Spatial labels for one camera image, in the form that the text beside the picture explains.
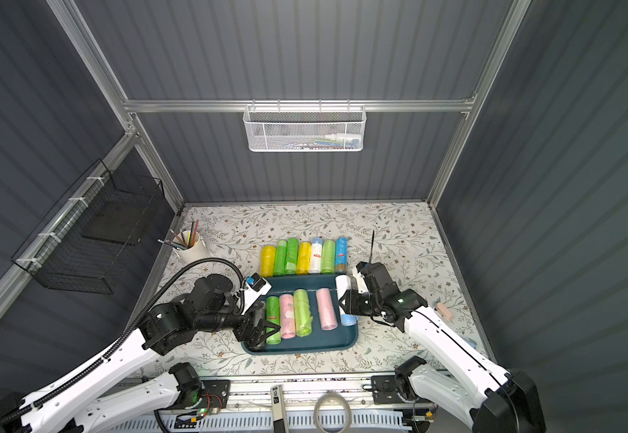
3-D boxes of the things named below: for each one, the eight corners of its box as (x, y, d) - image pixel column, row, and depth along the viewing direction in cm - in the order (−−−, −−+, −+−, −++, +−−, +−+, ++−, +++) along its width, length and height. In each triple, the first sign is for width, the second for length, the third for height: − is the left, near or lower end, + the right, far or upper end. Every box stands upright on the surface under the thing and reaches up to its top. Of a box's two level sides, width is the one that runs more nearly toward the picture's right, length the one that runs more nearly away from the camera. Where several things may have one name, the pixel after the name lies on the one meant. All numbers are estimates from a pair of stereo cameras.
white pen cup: (182, 268, 102) (168, 249, 93) (189, 249, 108) (177, 230, 98) (206, 268, 102) (194, 249, 93) (212, 249, 108) (201, 230, 98)
